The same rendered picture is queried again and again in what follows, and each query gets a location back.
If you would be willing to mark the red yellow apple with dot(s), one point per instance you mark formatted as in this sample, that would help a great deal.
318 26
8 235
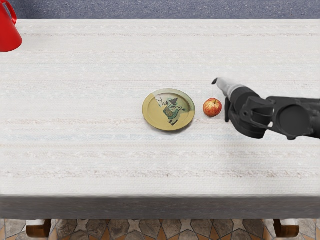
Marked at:
212 107

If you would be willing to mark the yellow plate with bird print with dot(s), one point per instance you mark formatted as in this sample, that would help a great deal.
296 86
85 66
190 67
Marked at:
168 110

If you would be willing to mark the red mug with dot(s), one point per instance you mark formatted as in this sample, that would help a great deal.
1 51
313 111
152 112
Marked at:
7 32

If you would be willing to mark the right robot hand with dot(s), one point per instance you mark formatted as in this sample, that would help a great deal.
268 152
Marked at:
228 86

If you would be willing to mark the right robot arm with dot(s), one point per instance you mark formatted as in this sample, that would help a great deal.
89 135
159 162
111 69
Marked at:
292 117

